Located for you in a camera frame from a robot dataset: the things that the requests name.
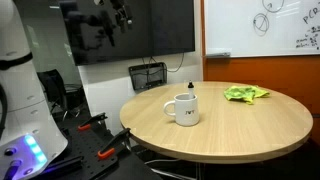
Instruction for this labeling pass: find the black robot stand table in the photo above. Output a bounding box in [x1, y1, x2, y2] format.
[49, 113, 164, 180]

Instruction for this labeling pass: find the black television cable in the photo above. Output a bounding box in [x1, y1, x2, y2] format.
[166, 52, 186, 74]

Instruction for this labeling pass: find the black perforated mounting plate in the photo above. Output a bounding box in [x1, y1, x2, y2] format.
[49, 125, 120, 180]

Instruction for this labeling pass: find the white ceramic mug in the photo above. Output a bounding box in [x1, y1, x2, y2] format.
[163, 93, 201, 127]

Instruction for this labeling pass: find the yellow-green cloth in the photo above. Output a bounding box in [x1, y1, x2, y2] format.
[223, 85, 271, 105]

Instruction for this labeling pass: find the black wall television screen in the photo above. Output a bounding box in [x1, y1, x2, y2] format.
[59, 0, 196, 67]

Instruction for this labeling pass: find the white floor cable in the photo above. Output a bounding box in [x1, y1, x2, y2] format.
[144, 157, 198, 180]

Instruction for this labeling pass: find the black clamp with orange handle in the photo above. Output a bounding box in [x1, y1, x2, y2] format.
[77, 112, 108, 132]
[97, 127, 132, 160]

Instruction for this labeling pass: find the white whiteboard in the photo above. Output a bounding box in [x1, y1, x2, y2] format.
[203, 0, 320, 58]

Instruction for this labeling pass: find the black wire wall basket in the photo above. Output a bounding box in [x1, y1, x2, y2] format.
[128, 61, 168, 92]

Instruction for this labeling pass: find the black office chair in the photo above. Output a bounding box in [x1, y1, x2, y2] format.
[36, 69, 81, 118]

